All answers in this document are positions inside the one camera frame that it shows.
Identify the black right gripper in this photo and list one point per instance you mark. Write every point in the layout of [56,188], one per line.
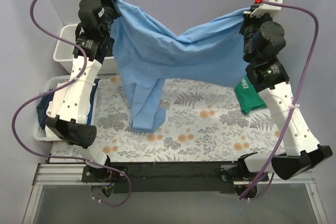
[247,24]

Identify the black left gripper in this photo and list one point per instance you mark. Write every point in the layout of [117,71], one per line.
[111,7]

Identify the light blue long sleeve shirt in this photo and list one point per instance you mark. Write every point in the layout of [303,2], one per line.
[147,53]

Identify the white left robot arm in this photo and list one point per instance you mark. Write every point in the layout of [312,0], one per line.
[67,113]

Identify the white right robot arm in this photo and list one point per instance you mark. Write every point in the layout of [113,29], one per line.
[302,149]

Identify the white plastic bin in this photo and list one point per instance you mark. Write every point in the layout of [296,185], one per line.
[63,52]

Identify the green t-shirt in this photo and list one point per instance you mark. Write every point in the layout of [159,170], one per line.
[249,100]

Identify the floral patterned table mat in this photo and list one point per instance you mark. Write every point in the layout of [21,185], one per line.
[203,123]

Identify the dark blue denim garment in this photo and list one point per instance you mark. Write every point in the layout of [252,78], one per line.
[41,109]

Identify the cream white garment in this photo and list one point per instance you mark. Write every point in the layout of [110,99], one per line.
[55,104]

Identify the white perforated laundry basket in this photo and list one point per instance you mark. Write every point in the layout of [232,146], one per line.
[39,134]

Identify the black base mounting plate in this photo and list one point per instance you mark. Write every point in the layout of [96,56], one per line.
[178,184]

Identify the aluminium frame rail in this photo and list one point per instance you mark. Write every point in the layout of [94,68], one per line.
[66,174]

